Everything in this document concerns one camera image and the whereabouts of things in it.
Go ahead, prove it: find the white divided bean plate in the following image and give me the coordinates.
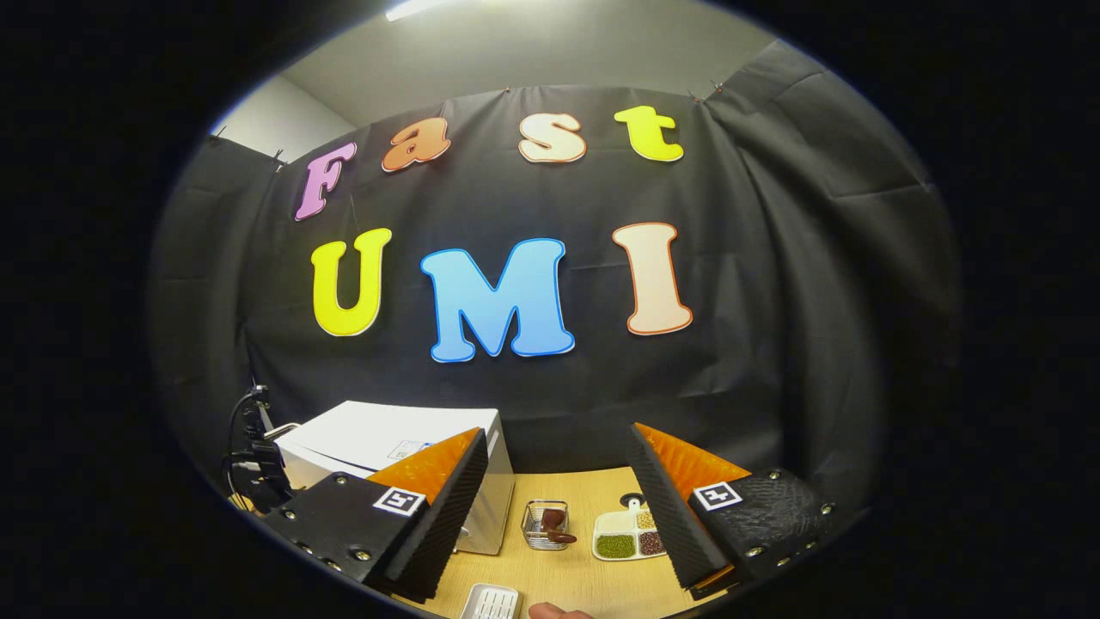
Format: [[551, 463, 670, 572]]
[[592, 494, 670, 562]]

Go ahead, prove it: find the white rack holder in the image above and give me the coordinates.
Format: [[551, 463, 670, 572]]
[[460, 584, 522, 619]]

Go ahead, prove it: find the brown wooden spoon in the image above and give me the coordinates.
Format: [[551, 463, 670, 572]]
[[540, 508, 578, 545]]

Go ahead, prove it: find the black backdrop cloth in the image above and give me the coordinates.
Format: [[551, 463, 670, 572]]
[[146, 39, 962, 508]]

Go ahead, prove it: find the clear glass container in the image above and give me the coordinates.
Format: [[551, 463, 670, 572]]
[[521, 500, 571, 552]]

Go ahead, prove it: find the white microwave oven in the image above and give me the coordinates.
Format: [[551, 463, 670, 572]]
[[273, 401, 516, 556]]

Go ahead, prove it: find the long ceiling light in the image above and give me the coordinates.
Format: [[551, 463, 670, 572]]
[[384, 0, 467, 23]]

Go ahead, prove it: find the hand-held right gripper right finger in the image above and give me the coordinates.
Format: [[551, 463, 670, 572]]
[[626, 423, 840, 601]]

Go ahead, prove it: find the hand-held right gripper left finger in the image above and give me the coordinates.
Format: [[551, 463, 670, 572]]
[[261, 427, 489, 604]]

